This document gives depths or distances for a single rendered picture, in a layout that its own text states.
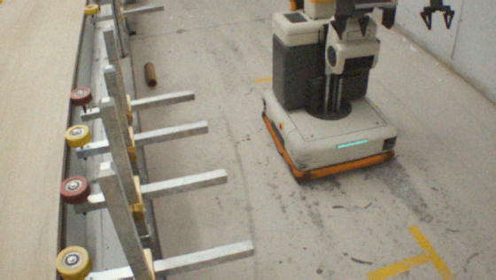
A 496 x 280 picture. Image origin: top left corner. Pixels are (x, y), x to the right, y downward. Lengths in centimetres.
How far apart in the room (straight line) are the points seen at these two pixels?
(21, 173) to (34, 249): 31
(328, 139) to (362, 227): 49
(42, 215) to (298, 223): 139
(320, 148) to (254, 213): 48
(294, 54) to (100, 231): 136
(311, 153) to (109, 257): 125
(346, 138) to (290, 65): 49
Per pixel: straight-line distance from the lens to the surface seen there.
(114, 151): 101
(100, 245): 137
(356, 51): 202
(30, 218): 113
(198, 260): 101
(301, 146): 218
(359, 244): 212
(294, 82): 231
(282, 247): 206
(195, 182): 116
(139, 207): 111
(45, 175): 124
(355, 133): 231
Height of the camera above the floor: 163
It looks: 36 degrees down
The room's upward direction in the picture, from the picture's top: 2 degrees counter-clockwise
